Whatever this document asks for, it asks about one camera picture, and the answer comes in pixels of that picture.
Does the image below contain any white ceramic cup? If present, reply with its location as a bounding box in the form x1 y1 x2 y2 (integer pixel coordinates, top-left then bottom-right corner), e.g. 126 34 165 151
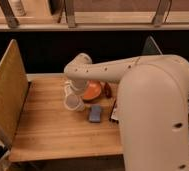
64 94 85 111

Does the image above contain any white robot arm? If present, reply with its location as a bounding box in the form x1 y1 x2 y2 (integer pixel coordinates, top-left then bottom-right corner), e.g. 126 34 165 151
64 53 189 171

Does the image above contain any orange bowl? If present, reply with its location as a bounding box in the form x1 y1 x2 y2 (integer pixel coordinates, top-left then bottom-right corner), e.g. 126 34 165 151
82 80 102 101

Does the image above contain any dark red small object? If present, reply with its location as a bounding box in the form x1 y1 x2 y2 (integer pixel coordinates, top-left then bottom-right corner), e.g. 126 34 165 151
104 82 112 98

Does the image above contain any blue sponge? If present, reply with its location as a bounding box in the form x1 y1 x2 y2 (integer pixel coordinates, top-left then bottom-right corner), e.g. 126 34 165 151
89 105 102 123

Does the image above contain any right dark side panel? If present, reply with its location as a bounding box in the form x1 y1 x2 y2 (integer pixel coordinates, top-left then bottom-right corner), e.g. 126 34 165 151
142 36 162 55

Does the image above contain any left wooden side panel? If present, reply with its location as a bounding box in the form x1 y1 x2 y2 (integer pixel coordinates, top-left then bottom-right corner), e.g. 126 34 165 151
0 39 29 149

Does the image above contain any white bottle on shelf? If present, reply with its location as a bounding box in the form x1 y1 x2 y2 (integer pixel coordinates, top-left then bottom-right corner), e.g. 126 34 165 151
11 0 26 16

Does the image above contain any wooden shelf rail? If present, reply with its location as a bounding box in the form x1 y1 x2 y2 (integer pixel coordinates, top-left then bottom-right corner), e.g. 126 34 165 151
0 0 189 33

